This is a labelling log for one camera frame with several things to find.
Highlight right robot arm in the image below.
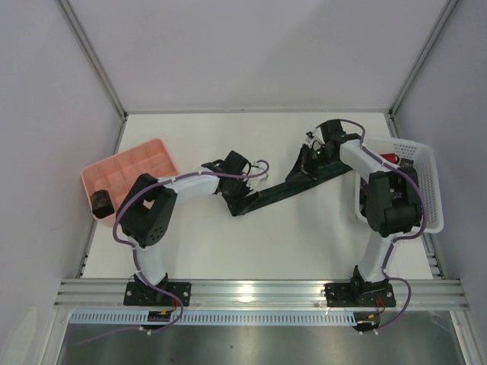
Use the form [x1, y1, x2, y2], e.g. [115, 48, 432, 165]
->
[286, 119, 427, 306]

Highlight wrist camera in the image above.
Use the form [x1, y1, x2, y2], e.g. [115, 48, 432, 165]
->
[305, 129, 323, 150]
[246, 163, 268, 190]

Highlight white plastic basket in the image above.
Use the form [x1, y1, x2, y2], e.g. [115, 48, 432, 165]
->
[364, 136, 444, 233]

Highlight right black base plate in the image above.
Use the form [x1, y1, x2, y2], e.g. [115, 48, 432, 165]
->
[324, 281, 396, 308]

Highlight dark green tie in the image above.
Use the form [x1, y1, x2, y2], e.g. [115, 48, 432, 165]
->
[231, 159, 353, 217]

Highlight white slotted cable duct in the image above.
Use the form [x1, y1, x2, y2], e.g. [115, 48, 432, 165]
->
[70, 309, 357, 326]

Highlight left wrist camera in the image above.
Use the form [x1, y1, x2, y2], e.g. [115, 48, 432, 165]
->
[246, 163, 268, 190]

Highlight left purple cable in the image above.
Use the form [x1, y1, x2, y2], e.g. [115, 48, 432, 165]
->
[113, 158, 272, 282]

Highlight brown patterned tie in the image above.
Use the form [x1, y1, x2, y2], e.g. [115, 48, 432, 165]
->
[399, 158, 414, 169]

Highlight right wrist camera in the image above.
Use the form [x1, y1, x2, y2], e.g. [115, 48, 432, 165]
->
[305, 129, 323, 150]

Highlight rolled dark brown tie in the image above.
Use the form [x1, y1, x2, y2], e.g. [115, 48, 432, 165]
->
[90, 189, 115, 220]

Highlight red tie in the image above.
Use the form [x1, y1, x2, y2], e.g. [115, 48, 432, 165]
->
[380, 153, 399, 164]

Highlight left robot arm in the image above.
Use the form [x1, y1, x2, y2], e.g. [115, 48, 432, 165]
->
[113, 151, 269, 293]

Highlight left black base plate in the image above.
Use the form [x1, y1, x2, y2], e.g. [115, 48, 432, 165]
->
[123, 281, 192, 306]

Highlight floral navy tie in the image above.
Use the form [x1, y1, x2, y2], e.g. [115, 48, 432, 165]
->
[358, 179, 402, 216]

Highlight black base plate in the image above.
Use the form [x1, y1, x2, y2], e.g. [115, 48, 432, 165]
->
[123, 281, 192, 306]
[324, 281, 396, 308]

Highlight pink compartment tray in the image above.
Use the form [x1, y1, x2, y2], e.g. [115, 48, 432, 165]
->
[81, 138, 178, 224]

